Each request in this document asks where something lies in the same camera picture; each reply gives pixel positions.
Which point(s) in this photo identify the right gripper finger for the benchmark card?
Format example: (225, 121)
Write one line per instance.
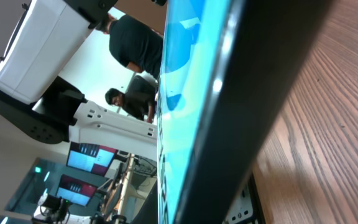
(148, 214)

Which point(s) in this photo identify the turquoise screen Galaxy smartphone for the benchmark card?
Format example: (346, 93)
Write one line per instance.
(227, 68)

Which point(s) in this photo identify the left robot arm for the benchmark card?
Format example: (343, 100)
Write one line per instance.
(44, 106)

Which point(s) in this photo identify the computer monitors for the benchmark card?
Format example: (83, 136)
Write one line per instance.
(77, 180)

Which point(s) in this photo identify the person in dark shirt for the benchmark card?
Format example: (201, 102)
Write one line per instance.
(138, 101)

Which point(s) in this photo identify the standing person black shirt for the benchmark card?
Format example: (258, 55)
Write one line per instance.
(133, 44)

